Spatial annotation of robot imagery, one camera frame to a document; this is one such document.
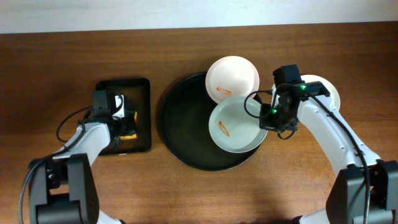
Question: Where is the pink white plate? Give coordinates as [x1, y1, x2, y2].
[205, 56, 259, 104]

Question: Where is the cream white plate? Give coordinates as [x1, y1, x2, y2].
[300, 74, 341, 111]

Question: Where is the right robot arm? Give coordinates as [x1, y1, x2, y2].
[260, 86, 397, 223]

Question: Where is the black rectangular tray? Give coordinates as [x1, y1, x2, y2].
[95, 78, 152, 156]

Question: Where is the orange green sponge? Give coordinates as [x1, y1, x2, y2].
[120, 110, 137, 141]

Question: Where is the black round tray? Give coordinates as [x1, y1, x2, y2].
[157, 72, 257, 171]

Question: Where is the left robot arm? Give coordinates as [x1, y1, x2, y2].
[19, 107, 137, 223]

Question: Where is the pale green plate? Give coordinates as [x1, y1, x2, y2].
[208, 96, 268, 154]

